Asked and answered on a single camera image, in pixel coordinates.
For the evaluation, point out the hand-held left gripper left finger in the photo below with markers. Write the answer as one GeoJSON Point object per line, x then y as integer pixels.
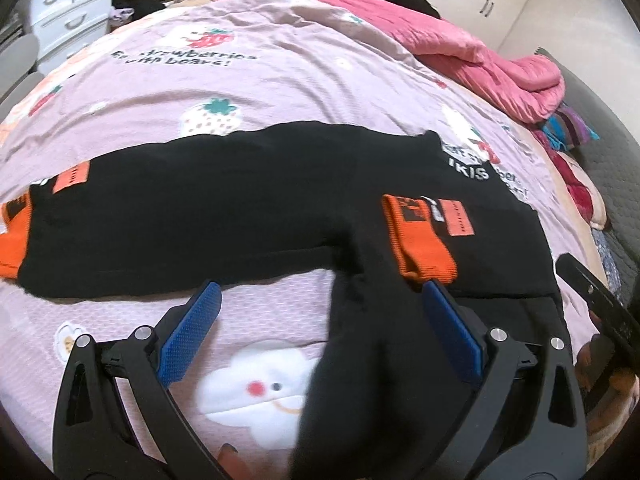
{"type": "Point", "coordinates": [192, 330]}

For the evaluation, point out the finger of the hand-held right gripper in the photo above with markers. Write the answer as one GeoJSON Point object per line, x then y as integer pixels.
{"type": "Point", "coordinates": [595, 295]}

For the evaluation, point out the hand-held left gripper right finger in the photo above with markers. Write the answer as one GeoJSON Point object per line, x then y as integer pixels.
{"type": "Point", "coordinates": [452, 330]}

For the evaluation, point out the red cloth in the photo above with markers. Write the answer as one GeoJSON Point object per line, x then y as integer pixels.
{"type": "Point", "coordinates": [575, 185]}

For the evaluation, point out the purple and blue striped cloth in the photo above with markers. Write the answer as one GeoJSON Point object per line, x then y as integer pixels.
{"type": "Point", "coordinates": [570, 127]}

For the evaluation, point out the grey quilted mat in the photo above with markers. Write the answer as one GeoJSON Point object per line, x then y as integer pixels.
{"type": "Point", "coordinates": [600, 125]}

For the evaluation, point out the pink strawberry printed bedsheet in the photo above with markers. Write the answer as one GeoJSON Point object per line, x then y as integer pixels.
{"type": "Point", "coordinates": [300, 85]}

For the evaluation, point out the pink quilt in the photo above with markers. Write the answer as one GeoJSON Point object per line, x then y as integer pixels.
{"type": "Point", "coordinates": [450, 45]}

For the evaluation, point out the grey chair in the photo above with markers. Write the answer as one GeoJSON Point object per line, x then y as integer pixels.
{"type": "Point", "coordinates": [17, 65]}

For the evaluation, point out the white drawer cabinet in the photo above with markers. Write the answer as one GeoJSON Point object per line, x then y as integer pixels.
{"type": "Point", "coordinates": [70, 5]}

